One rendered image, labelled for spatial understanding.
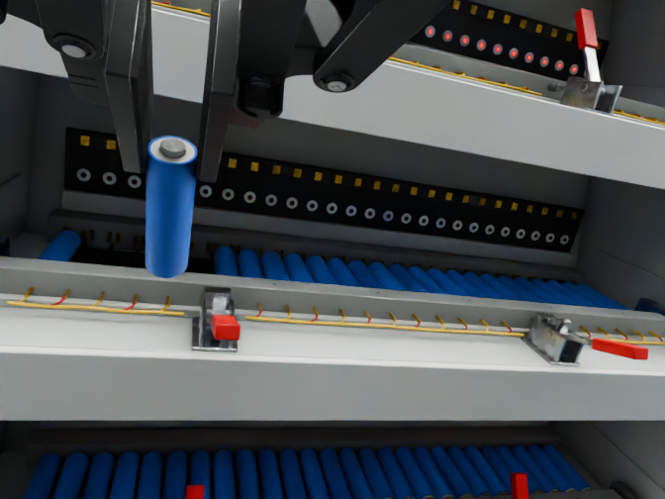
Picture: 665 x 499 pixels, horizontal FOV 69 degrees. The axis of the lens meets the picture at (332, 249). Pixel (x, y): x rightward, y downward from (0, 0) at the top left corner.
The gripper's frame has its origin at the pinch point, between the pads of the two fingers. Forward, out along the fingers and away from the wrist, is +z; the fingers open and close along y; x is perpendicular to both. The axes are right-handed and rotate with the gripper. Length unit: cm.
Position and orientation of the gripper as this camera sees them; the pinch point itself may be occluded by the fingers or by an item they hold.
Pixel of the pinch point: (175, 97)
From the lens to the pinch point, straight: 16.8
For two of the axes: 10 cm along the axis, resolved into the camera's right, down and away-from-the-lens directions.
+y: -9.5, -0.9, -3.0
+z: -3.1, 1.9, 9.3
